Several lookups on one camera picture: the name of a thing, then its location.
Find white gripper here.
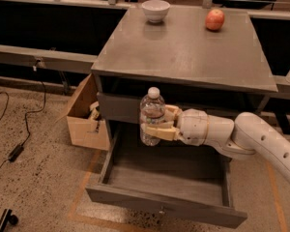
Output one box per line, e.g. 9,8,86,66
141,104,209,146

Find clear plastic water bottle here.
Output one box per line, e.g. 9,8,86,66
139,87,165,146

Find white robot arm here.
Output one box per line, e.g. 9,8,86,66
140,105,290,184

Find open grey middle drawer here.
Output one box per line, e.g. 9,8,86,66
86,123,247,228

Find grey top drawer with knob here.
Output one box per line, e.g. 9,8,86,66
97,92,261,141

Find grey wooden drawer cabinet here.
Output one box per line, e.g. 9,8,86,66
91,5,278,161

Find crumpled items in box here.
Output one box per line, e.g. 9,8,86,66
89,101,101,121

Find cardboard box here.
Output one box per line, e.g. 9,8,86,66
57,74,110,151

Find red apple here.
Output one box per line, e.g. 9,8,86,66
205,9,224,31

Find white ceramic bowl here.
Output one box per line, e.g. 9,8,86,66
141,0,170,23

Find black caster wheel base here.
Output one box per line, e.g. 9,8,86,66
0,209,18,232

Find black power adapter with cable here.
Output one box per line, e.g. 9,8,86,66
0,82,46,169

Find grey metal rail beam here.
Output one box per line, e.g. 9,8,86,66
0,44,97,73

